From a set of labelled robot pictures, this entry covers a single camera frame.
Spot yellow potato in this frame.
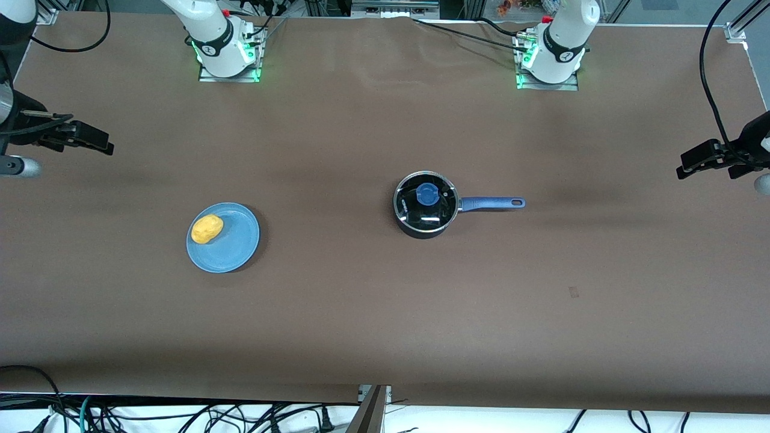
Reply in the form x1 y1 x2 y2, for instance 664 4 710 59
191 215 224 245

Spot glass lid with blue knob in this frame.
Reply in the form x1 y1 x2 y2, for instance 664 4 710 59
393 171 460 233

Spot blue round plate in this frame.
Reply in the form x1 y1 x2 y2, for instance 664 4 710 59
186 202 260 274

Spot aluminium profile beam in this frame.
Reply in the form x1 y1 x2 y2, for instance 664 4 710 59
345 385 392 433

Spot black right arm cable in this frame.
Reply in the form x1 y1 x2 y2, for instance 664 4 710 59
30 0 112 54

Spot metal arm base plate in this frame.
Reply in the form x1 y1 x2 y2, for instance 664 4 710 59
198 24 267 83
513 31 580 91

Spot black pot with blue handle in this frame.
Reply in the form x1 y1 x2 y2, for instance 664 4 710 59
393 171 526 239

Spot black cable across table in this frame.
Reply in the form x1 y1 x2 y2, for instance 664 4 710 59
413 17 531 54

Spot tangled black floor cables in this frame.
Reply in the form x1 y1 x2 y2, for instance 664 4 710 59
0 364 337 433

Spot grey metal frame rail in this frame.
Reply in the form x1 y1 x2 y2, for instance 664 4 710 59
351 0 441 19

